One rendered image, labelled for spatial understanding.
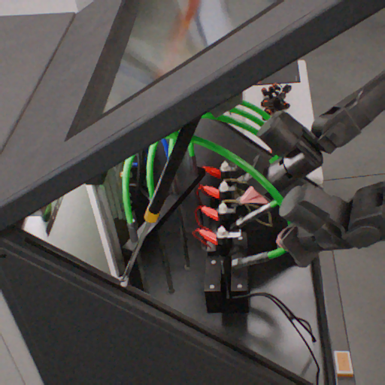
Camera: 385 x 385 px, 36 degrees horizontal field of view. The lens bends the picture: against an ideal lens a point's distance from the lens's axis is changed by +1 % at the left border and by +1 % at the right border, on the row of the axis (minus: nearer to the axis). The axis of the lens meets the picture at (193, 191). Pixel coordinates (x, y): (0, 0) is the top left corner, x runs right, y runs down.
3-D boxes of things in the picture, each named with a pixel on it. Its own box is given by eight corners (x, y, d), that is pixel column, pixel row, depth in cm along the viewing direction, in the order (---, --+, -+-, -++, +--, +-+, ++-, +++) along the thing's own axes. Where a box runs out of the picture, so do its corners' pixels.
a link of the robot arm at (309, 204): (385, 239, 86) (390, 195, 91) (323, 198, 83) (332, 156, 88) (329, 266, 95) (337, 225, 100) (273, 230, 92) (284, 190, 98)
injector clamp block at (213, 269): (250, 331, 143) (247, 289, 133) (210, 331, 144) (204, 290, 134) (250, 234, 169) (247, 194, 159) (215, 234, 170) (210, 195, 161)
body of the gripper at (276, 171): (253, 157, 118) (279, 138, 114) (289, 189, 121) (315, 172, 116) (245, 177, 114) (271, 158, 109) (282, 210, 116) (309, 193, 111)
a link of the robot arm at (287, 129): (353, 131, 106) (336, 128, 114) (309, 88, 103) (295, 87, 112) (307, 180, 107) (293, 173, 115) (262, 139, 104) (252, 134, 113)
